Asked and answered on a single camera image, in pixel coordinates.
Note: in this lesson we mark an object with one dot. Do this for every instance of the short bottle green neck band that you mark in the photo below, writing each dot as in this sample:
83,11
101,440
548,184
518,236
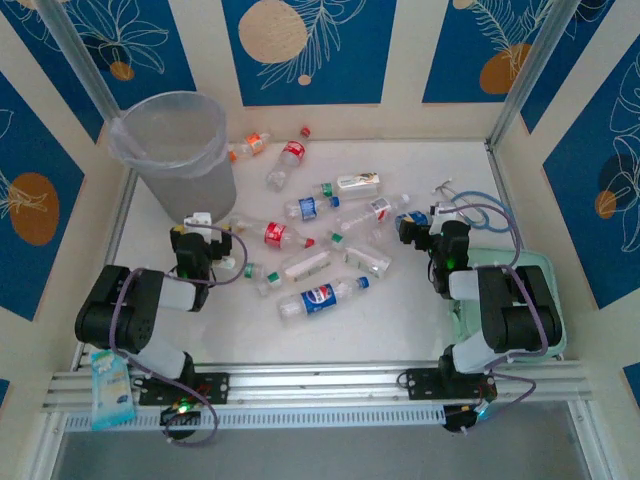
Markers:
248,270

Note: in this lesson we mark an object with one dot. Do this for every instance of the bird print label bottle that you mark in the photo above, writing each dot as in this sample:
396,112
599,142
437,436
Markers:
357,181

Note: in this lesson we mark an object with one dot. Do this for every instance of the grey translucent waste bin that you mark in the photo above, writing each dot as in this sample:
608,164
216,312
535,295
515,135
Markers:
175,165

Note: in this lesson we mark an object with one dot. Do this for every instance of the blue label blue cap bottle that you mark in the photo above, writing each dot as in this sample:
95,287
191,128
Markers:
307,207

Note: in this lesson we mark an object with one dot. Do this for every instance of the orange label plastic bottle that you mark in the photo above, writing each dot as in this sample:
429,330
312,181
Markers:
255,143

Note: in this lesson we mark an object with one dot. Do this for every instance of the Pepsi label plastic bottle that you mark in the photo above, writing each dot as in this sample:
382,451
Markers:
317,299

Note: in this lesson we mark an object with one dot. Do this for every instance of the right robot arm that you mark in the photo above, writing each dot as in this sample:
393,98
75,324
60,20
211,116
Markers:
520,310

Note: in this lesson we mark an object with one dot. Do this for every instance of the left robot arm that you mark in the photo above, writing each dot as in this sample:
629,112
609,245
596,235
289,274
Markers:
115,310

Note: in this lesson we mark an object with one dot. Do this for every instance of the blue stethoscope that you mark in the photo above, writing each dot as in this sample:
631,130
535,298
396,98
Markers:
495,230

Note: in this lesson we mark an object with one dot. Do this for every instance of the mint green case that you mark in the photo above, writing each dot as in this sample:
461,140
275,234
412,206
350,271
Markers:
550,260

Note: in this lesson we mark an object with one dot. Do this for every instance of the black controller board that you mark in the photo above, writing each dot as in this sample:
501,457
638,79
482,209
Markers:
180,416
457,421

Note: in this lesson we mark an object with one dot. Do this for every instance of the blue white wipes packet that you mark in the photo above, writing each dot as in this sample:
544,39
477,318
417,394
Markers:
112,395

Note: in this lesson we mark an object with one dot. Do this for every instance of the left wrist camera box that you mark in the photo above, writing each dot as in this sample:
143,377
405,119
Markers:
197,220

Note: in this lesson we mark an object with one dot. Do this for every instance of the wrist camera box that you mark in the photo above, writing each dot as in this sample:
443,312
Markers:
197,220
440,211

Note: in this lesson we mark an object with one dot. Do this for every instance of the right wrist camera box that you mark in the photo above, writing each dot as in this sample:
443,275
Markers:
440,211

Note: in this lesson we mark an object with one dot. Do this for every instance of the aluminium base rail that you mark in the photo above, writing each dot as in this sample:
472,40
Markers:
320,380

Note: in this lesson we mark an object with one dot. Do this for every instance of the aluminium frame post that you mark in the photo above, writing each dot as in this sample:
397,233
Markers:
530,70
85,70

